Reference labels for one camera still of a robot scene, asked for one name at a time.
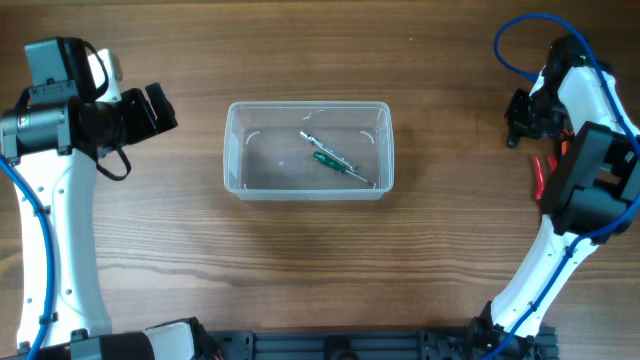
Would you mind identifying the black red small screwdriver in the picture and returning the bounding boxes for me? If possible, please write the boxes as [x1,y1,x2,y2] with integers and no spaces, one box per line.
[506,132,520,149]

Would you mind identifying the clear plastic container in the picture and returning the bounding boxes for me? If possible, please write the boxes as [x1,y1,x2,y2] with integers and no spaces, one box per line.
[223,101,395,201]

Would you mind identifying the green handled screwdriver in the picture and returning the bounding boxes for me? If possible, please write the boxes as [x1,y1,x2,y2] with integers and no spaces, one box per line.
[313,152,375,187]

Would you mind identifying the silver combination wrench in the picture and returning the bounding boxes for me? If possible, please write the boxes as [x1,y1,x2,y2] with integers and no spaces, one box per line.
[299,130,359,172]

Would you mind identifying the orange black needle-nose pliers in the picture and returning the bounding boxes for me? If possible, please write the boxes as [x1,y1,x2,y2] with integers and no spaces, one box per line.
[556,129,574,158]

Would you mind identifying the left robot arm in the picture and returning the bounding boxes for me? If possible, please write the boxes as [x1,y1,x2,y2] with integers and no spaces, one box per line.
[1,37,218,359]

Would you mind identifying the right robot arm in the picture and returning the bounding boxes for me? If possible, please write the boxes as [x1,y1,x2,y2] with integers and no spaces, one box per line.
[465,35,639,359]

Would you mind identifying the left blue cable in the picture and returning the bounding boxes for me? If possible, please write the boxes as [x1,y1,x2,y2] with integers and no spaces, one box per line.
[0,157,56,360]

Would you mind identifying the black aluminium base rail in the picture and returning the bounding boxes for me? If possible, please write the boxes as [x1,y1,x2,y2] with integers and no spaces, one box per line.
[209,328,504,360]

